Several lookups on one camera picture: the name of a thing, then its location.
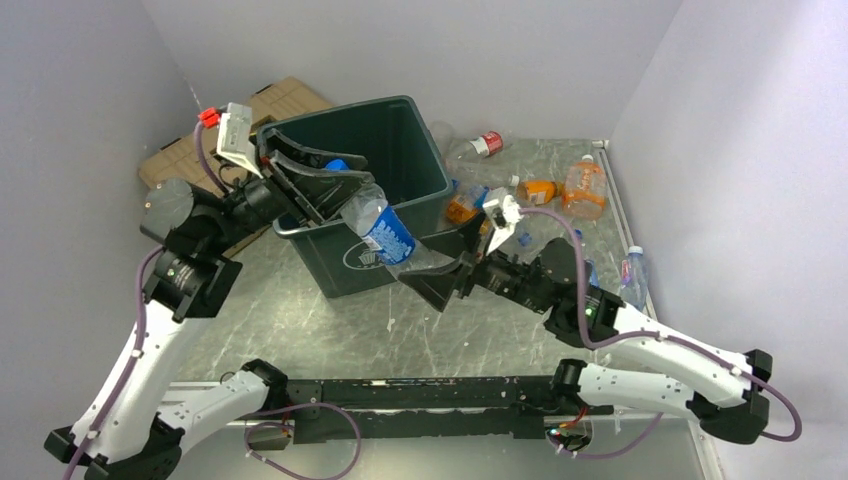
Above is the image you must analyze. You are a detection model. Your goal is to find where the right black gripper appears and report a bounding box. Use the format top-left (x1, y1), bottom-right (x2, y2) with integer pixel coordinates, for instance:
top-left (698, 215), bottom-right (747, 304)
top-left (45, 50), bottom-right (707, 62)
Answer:
top-left (399, 208), bottom-right (554, 316)

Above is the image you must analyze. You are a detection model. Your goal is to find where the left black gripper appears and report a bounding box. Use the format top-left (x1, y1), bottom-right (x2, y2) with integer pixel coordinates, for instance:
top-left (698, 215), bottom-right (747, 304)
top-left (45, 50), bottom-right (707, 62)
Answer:
top-left (202, 129), bottom-right (374, 254)

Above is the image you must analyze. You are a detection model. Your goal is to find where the blue label water bottle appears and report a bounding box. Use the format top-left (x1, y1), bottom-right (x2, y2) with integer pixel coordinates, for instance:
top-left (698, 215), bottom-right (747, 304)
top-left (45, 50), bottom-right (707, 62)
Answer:
top-left (340, 183), bottom-right (434, 278)

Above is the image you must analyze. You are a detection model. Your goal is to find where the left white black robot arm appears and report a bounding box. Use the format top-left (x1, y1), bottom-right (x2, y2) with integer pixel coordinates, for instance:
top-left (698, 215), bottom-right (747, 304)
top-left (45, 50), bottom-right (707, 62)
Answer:
top-left (44, 123), bottom-right (374, 479)

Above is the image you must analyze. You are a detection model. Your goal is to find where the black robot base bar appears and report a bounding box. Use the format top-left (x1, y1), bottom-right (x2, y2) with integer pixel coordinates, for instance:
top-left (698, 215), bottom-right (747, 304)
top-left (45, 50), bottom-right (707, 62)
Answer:
top-left (221, 374), bottom-right (614, 446)

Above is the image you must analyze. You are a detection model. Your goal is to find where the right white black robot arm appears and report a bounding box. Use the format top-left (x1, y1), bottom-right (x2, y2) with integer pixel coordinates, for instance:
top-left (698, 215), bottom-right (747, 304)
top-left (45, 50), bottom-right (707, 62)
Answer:
top-left (399, 207), bottom-right (775, 445)

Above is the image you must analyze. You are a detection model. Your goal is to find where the dark green plastic bin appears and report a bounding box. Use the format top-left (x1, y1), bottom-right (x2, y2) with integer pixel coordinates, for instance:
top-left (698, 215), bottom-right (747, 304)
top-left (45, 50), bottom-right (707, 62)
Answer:
top-left (258, 95), bottom-right (453, 298)

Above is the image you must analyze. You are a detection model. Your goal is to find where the amber orange tea bottle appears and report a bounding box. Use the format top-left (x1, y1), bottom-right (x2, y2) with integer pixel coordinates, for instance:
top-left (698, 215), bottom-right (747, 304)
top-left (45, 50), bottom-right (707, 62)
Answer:
top-left (445, 194), bottom-right (486, 225)

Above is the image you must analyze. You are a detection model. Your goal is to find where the clear bottle red label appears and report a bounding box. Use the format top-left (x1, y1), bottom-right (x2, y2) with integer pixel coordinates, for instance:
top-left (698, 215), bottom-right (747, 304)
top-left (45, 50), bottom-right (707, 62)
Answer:
top-left (443, 130), bottom-right (506, 165)

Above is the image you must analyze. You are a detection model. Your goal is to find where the orange juice bottle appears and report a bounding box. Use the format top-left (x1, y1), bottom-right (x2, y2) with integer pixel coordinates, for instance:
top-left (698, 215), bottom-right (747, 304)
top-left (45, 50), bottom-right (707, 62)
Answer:
top-left (516, 180), bottom-right (563, 206)

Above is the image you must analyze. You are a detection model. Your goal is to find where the large orange label bottle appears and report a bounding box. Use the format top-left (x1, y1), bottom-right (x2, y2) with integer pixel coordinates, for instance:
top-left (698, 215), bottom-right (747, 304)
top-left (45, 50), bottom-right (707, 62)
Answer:
top-left (562, 154), bottom-right (607, 220)

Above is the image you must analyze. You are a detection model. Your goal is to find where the tan plastic toolbox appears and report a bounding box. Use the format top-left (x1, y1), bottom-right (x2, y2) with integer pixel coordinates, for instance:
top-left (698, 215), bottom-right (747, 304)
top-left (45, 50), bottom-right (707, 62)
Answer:
top-left (139, 77), bottom-right (333, 257)

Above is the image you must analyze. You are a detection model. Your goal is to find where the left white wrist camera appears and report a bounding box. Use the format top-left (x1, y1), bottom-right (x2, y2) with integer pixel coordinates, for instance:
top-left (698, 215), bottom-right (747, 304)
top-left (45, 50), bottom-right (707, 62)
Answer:
top-left (216, 103), bottom-right (261, 176)

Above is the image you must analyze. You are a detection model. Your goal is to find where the clear bottle by wall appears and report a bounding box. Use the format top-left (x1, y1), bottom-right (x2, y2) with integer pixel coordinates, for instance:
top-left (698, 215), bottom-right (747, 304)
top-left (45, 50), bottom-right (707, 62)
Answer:
top-left (620, 245), bottom-right (649, 311)

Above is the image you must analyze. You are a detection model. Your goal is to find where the aluminium frame rail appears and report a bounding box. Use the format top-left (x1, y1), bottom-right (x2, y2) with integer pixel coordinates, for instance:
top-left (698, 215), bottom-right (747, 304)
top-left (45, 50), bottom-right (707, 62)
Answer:
top-left (591, 140), bottom-right (656, 319)

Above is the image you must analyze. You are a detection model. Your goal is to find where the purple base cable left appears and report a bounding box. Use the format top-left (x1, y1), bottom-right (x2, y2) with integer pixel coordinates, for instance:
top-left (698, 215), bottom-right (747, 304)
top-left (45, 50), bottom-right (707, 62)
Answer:
top-left (243, 402), bottom-right (362, 480)

